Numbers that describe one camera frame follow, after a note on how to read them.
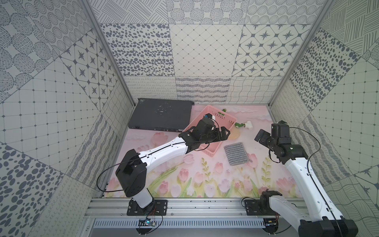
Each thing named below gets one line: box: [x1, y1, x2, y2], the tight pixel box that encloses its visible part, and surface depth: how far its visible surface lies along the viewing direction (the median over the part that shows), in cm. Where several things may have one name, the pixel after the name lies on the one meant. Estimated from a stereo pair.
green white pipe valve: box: [234, 120, 254, 130], surface depth 109 cm
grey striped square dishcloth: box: [223, 142, 249, 166], surface depth 93 cm
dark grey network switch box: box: [127, 97, 195, 133], surface depth 114 cm
